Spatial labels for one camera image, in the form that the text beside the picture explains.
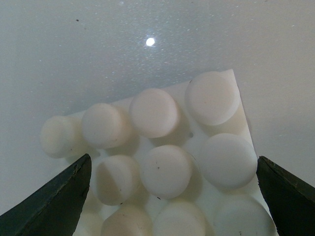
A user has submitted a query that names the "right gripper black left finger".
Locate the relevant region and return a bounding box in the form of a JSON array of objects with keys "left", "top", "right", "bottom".
[{"left": 0, "top": 154, "right": 92, "bottom": 236}]

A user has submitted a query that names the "white studded base plate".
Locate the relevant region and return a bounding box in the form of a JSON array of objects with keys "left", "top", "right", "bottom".
[{"left": 39, "top": 69, "right": 276, "bottom": 236}]

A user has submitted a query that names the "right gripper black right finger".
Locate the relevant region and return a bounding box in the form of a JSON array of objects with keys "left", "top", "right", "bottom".
[{"left": 256, "top": 156, "right": 315, "bottom": 236}]

